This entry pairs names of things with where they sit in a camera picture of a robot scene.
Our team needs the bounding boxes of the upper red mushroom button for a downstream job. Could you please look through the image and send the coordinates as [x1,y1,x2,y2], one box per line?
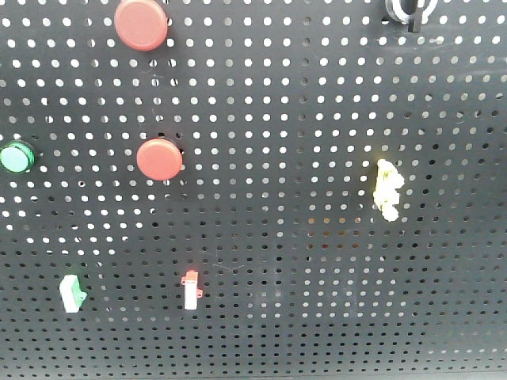
[114,0,169,51]

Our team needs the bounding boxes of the yellow toggle switch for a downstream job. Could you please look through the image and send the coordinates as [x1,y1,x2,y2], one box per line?
[373,158,405,222]

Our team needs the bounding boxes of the white red rocker switch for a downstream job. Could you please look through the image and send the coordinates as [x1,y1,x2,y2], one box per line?
[181,270,203,310]

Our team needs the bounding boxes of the green round push button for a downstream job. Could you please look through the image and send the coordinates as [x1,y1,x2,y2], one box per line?
[1,140,36,173]

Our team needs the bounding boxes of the black rotary selector knob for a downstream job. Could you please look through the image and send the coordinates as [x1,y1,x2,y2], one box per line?
[384,0,438,33]

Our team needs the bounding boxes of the white green rocker switch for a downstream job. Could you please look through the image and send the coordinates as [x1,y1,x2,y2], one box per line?
[59,275,87,314]

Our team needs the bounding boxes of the lower red mushroom button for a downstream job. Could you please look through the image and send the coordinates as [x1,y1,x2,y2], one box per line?
[136,139,183,181]

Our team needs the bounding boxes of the black perforated pegboard panel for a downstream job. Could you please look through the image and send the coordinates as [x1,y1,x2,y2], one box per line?
[1,1,506,379]

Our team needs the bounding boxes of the red mushroom button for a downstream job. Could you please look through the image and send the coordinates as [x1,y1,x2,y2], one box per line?
[114,0,169,51]
[136,139,183,181]

